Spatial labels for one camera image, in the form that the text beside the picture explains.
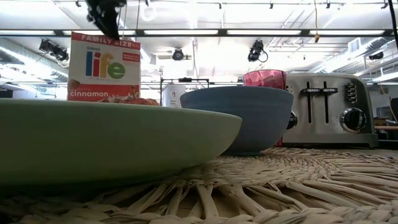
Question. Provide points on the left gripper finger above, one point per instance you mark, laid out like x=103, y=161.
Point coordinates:
x=109, y=28

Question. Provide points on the Life cinnamon cereal box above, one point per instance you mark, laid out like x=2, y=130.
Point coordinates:
x=102, y=68

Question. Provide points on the pale green plate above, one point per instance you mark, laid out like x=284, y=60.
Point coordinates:
x=109, y=140

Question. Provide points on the pink faceted plastic cup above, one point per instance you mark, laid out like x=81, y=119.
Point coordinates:
x=264, y=79

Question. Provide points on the blue bowl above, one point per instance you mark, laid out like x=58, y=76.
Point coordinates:
x=248, y=118

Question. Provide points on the white cylindrical canister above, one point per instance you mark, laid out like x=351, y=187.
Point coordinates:
x=174, y=96

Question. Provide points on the black overhead rig beam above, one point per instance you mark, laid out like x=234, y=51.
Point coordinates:
x=222, y=32

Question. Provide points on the round woven straw placemat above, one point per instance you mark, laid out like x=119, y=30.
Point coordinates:
x=280, y=186

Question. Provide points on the stainless steel four-slot toaster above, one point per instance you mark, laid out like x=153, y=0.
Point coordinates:
x=317, y=133

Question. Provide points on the black ceiling-mounted camera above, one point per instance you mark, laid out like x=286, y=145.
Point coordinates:
x=54, y=49
x=255, y=49
x=178, y=54

